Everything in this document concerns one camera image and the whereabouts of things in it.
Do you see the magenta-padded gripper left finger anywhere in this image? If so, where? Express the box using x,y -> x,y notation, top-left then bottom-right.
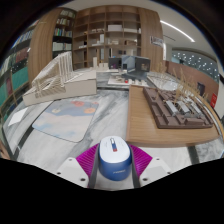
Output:
55,143 -> 101,189

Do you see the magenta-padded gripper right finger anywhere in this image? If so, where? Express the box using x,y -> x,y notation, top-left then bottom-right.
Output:
129,143 -> 173,189

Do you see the white and blue computer mouse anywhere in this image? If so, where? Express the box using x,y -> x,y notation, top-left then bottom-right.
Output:
98,135 -> 133,182

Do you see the pastel printed mouse pad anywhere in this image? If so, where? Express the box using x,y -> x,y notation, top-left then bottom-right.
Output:
31,99 -> 100,143

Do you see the brown building model on wooden board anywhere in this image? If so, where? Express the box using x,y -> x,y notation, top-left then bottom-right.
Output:
125,84 -> 222,148

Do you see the white architectural model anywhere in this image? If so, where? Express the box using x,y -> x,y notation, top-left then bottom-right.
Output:
22,50 -> 98,107

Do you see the white model with twig trees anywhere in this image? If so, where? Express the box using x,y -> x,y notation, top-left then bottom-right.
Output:
146,61 -> 204,93

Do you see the flat white site model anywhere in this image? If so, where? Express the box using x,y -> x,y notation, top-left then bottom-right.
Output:
107,71 -> 149,89

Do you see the dark grey building model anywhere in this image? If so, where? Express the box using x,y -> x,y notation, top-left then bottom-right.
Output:
107,54 -> 152,74

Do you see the bookshelf with teal panels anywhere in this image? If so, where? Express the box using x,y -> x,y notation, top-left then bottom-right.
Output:
0,23 -> 38,114

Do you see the group of small ceiling lights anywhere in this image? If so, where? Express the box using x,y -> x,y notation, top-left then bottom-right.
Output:
173,51 -> 219,79

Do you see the dark bookshelf with books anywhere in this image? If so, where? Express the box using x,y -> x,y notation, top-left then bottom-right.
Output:
51,8 -> 78,59

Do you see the wooden shelf unit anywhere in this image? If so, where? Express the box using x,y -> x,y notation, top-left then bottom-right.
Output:
72,4 -> 143,69

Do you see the long ceiling light strip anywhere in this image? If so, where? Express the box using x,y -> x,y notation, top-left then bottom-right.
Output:
159,19 -> 196,43

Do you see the red wall sign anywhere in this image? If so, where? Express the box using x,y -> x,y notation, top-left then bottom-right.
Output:
209,93 -> 218,109

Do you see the small wall sign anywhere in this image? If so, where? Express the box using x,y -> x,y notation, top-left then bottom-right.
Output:
149,35 -> 165,48

